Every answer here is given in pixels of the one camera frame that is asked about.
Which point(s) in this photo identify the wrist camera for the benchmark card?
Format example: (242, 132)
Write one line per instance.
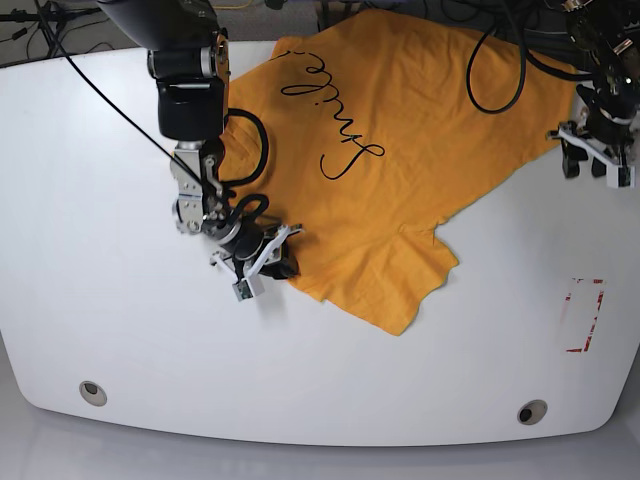
(619, 176)
(248, 288)

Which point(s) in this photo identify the yellow T-shirt with script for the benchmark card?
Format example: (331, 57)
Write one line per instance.
(381, 128)

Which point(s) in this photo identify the table grommet hole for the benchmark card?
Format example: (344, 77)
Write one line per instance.
(93, 393)
(532, 412)

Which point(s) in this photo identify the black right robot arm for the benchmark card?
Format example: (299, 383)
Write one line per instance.
(187, 56)

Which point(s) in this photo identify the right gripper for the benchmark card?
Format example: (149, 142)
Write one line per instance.
(259, 250)

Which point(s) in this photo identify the left table grommet hole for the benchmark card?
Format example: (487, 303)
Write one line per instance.
(93, 393)

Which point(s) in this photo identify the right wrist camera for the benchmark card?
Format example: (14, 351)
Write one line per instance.
(248, 288)

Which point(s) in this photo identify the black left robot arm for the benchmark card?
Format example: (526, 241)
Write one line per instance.
(603, 30)

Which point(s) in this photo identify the right table grommet hole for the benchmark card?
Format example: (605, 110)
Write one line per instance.
(532, 412)

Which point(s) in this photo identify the red tape rectangle marking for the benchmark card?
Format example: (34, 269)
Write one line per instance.
(580, 314)

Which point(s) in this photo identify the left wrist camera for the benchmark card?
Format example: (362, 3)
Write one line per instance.
(619, 176)

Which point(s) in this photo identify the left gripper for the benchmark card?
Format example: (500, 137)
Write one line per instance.
(604, 137)

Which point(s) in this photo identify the black tripod stand legs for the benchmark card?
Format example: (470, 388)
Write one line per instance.
(58, 14)

